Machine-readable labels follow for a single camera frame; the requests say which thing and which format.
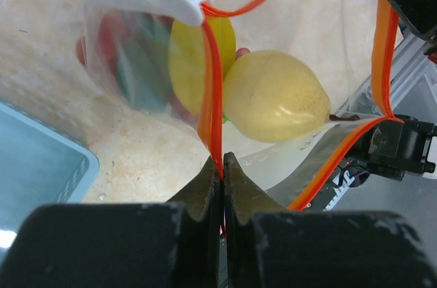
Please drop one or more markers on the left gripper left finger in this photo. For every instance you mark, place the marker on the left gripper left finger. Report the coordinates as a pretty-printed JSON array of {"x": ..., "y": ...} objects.
[{"x": 170, "y": 244}]

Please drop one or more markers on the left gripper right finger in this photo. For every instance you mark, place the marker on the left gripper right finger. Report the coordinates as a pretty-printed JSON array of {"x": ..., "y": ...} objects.
[{"x": 268, "y": 246}]

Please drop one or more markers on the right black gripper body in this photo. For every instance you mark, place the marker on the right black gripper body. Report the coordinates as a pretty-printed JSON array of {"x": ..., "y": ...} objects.
[{"x": 391, "y": 149}]

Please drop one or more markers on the yellow pear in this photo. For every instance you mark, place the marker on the yellow pear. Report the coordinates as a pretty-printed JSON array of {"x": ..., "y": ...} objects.
[{"x": 271, "y": 96}]

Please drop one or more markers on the clear zip top bag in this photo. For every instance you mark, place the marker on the clear zip top bag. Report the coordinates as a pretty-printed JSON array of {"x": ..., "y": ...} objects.
[{"x": 208, "y": 124}]

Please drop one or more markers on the red strawberry bunch with leaves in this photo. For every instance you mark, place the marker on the red strawberry bunch with leaves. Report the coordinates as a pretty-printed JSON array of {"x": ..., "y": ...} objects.
[{"x": 126, "y": 54}]

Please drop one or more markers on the yellow starfruit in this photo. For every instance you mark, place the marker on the yellow starfruit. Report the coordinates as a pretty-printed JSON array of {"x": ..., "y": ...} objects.
[{"x": 187, "y": 59}]

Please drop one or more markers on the light blue plastic basket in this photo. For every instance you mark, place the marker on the light blue plastic basket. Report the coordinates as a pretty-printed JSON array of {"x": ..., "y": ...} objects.
[{"x": 39, "y": 165}]

